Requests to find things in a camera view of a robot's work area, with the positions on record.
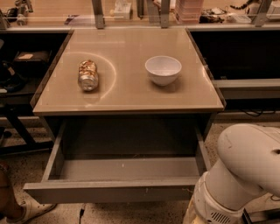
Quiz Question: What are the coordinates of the grey top drawer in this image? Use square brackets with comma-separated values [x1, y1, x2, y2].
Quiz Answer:
[24, 117, 209, 203]

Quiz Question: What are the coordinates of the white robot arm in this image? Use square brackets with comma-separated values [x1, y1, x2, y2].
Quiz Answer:
[183, 123, 280, 224]

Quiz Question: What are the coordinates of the grey cabinet with beige top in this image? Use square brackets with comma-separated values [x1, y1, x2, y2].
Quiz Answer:
[30, 26, 228, 142]

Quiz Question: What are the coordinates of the white bowl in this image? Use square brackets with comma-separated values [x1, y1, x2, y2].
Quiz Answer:
[145, 55, 182, 86]

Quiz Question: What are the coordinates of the crushed metal can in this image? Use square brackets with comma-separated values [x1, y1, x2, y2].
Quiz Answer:
[78, 59, 99, 92]

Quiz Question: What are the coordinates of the pink plastic container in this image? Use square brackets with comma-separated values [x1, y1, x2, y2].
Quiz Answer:
[174, 0, 204, 24]

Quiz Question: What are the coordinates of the black case on shelf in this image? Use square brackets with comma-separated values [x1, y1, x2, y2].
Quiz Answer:
[13, 51, 52, 77]

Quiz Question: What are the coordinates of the white clog shoe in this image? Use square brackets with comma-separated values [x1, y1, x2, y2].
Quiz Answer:
[5, 199, 56, 224]

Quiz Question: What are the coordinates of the person's bare leg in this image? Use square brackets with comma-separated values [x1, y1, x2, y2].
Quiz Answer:
[0, 163, 25, 221]

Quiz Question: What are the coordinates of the black cable on floor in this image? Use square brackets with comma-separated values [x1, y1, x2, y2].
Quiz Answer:
[78, 203, 88, 224]

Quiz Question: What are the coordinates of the black metal base frame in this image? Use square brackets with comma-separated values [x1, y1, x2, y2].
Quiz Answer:
[241, 206, 280, 224]

